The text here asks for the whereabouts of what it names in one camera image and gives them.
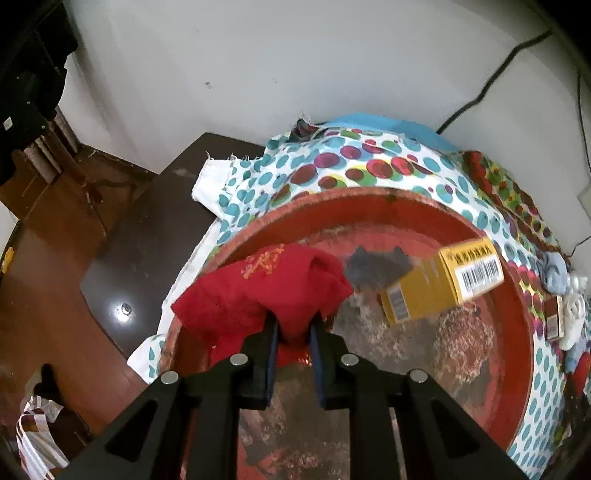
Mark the dark brown side table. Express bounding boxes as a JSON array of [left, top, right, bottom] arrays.
[[80, 133, 263, 358]]

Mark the yellow medicine box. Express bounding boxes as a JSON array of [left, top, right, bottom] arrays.
[[380, 237, 504, 325]]

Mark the blue mat under cloth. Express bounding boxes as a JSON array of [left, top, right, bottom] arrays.
[[322, 113, 460, 153]]

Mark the white sock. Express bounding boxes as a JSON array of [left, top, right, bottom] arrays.
[[559, 272, 589, 351]]

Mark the white striped shopping bag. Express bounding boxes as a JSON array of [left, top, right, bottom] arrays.
[[16, 395, 69, 480]]

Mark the blue sock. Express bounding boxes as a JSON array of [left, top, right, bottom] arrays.
[[538, 251, 569, 295]]

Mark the white wall socket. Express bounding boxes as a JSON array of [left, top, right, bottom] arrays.
[[578, 182, 591, 218]]

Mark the red candy wrapper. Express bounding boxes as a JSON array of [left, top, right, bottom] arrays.
[[544, 296, 565, 342]]

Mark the red sock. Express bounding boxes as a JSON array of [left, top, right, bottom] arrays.
[[171, 243, 353, 367]]

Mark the colourful polka dot cloth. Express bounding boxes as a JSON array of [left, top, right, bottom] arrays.
[[128, 126, 569, 479]]

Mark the red round tray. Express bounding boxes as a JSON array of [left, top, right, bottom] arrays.
[[156, 186, 537, 480]]

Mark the black tv cable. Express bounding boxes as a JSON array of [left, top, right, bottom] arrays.
[[435, 29, 555, 136]]

